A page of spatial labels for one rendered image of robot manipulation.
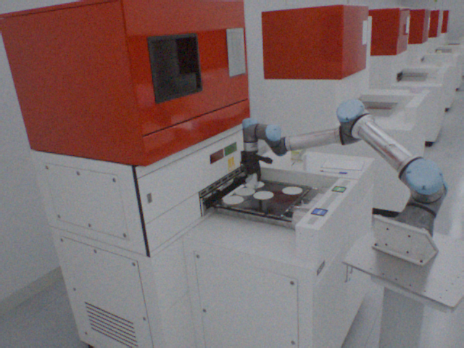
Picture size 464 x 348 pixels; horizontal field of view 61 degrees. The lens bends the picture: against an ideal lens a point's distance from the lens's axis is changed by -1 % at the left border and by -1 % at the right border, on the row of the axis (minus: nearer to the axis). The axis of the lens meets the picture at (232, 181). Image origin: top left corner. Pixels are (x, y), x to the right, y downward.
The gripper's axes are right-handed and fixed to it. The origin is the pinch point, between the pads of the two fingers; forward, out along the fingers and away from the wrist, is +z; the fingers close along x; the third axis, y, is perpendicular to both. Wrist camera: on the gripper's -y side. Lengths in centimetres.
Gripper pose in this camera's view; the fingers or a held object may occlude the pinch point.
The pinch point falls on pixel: (257, 185)
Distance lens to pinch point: 204.8
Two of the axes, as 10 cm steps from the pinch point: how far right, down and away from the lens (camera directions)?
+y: -9.2, 2.0, -3.4
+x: 3.8, 3.1, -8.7
